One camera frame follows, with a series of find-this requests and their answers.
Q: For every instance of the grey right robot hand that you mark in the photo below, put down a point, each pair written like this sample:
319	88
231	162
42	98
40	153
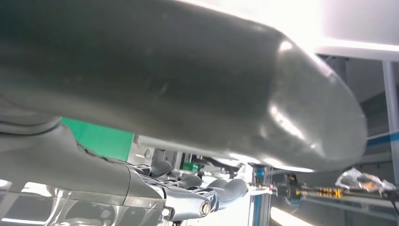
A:
156	78

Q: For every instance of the green table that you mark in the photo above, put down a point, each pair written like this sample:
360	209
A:
99	140

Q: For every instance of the clear plastic bag with parts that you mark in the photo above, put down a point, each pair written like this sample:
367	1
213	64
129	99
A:
361	181

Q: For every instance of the blue frame rail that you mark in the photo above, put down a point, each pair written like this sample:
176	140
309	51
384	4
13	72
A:
257	199

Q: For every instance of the black and yellow rail fittings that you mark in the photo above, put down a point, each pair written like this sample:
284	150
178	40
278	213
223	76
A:
311	190

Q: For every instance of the grey metal frame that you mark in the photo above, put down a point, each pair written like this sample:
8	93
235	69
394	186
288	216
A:
391	109

